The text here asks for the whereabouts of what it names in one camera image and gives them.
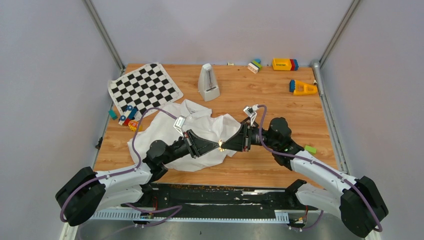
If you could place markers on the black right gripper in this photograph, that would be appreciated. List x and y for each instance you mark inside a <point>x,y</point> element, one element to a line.
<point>238,141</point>

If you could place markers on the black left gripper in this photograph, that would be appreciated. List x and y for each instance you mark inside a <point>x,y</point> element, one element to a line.
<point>196,145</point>

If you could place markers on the gold leaf brooch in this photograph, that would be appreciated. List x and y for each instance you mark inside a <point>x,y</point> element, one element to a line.
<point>220,145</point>

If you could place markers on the white button-up shirt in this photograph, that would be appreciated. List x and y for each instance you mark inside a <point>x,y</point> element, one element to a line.
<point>199,120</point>

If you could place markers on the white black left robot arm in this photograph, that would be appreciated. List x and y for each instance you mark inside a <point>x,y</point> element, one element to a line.
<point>89,191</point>

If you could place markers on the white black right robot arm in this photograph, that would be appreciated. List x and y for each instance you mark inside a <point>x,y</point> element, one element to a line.
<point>356,201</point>

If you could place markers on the white metronome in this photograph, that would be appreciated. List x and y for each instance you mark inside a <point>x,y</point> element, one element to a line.
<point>208,84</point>

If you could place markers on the yellow orange round toy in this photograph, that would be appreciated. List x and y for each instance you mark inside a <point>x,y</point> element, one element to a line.
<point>135,126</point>

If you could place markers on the blue red toy car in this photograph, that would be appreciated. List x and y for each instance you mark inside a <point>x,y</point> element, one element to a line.
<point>128,115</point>

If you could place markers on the black white checkerboard mat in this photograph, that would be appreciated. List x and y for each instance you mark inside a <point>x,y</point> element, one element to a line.
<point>143,88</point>

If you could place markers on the green block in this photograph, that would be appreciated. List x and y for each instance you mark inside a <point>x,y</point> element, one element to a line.
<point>310,149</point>

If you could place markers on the white green blue blocks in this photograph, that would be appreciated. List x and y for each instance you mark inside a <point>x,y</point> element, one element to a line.
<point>255,66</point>

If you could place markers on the yellow blue triangular toy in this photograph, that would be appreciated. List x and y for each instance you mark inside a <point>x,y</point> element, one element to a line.
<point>299,88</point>

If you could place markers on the yellow red blue block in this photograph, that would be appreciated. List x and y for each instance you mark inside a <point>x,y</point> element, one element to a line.
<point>285,64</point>

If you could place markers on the teal small block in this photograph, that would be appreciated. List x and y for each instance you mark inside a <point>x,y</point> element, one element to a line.
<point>112,114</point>

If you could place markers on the grey metal corner pipe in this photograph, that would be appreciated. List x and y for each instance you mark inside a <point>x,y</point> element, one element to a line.
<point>316,67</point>

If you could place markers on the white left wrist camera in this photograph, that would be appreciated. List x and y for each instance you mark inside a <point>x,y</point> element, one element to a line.
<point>179,123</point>

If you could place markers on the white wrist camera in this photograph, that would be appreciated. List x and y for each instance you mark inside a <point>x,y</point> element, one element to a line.
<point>179,123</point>
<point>251,112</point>

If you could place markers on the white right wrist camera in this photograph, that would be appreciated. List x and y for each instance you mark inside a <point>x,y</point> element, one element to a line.
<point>251,112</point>

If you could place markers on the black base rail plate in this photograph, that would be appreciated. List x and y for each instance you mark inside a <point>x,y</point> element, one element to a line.
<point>220,202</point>

